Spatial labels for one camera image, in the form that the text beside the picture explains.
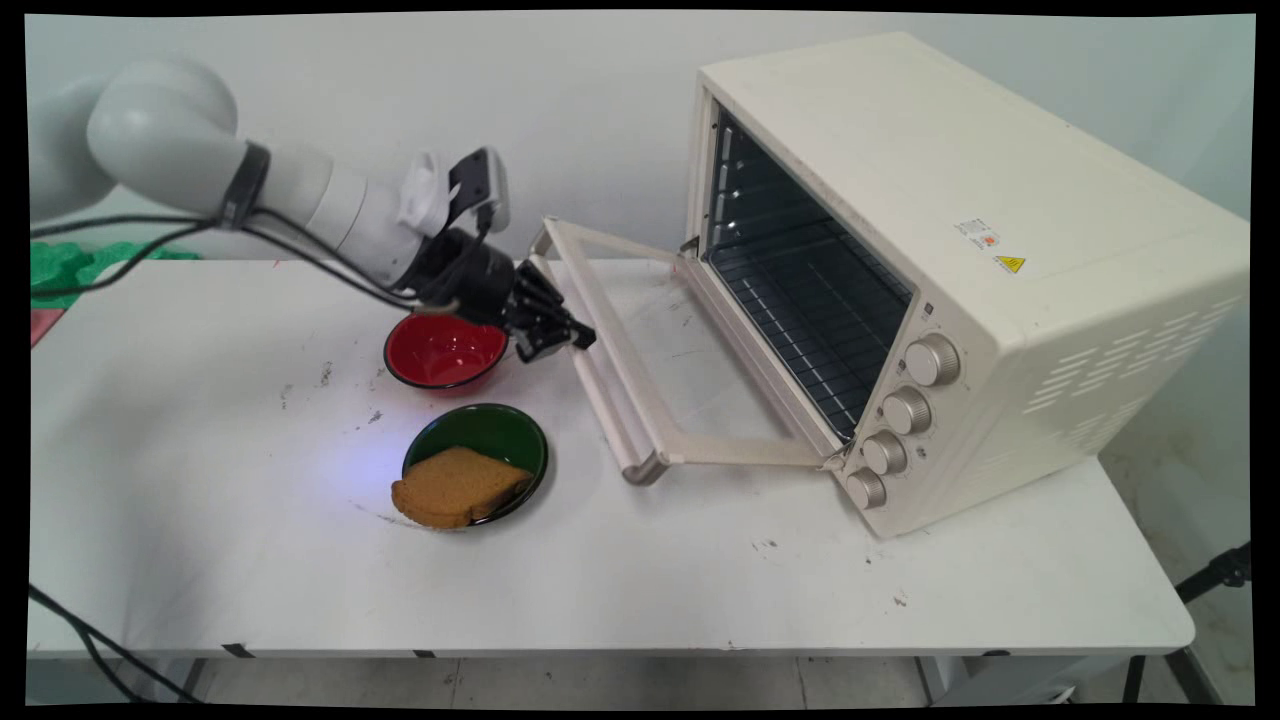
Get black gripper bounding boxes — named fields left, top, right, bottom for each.
left=410, top=228, right=599, bottom=364

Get red enamel bowl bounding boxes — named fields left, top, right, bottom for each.
left=383, top=312, right=511, bottom=392

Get green enamel bowl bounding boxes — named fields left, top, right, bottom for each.
left=401, top=403, right=550, bottom=531

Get brown toast bread slice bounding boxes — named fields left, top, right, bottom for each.
left=391, top=446, right=534, bottom=530

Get green cloth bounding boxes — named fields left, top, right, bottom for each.
left=30, top=240, right=201, bottom=309

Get cream toaster oven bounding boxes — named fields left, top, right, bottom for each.
left=685, top=30, right=1251, bottom=541

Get black tripod stand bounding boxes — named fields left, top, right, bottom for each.
left=1175, top=542, right=1253, bottom=605

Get glass oven door with handle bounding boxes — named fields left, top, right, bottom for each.
left=528, top=217, right=851, bottom=487

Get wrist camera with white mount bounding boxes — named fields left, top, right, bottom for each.
left=398, top=147, right=512, bottom=238

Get wire oven rack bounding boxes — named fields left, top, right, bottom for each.
left=705, top=220, right=913, bottom=441

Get black arm cable strap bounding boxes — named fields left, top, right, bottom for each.
left=218, top=142, right=272, bottom=231

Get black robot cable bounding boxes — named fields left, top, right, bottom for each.
left=30, top=220, right=461, bottom=313
left=30, top=208, right=431, bottom=301

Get black floor cable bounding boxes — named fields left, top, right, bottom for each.
left=28, top=583, right=201, bottom=704

